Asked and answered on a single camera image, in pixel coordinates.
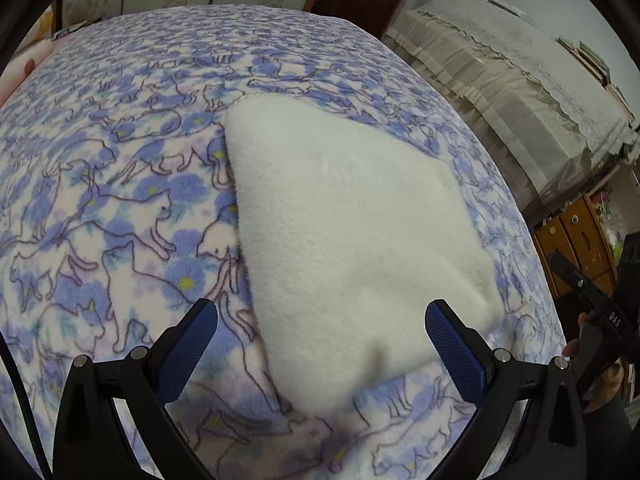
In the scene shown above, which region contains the wooden drawer cabinet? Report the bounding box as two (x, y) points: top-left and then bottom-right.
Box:
(531, 192), (620, 303)

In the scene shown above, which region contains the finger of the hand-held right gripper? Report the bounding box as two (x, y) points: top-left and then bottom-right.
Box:
(547, 251), (630, 402)

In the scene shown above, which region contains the pink cartoon pillow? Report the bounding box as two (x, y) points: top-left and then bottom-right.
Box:
(0, 12), (63, 106)

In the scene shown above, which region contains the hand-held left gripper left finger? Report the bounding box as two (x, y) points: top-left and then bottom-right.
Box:
(52, 298), (219, 480)

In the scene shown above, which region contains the person's right hand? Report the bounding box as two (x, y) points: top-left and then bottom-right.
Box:
(561, 312), (627, 412)

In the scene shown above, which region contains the blue cat print blanket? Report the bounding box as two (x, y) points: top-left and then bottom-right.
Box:
(0, 4), (566, 480)

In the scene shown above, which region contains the cream lace-covered furniture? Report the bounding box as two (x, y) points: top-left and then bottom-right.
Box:
(382, 0), (640, 211)

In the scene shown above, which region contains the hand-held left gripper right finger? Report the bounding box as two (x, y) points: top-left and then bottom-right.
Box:
(424, 298), (589, 480)

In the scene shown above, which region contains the black cable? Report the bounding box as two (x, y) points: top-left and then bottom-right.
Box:
(0, 332), (53, 480)

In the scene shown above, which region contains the white fluffy towel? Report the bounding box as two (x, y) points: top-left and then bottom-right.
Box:
(223, 96), (503, 417)

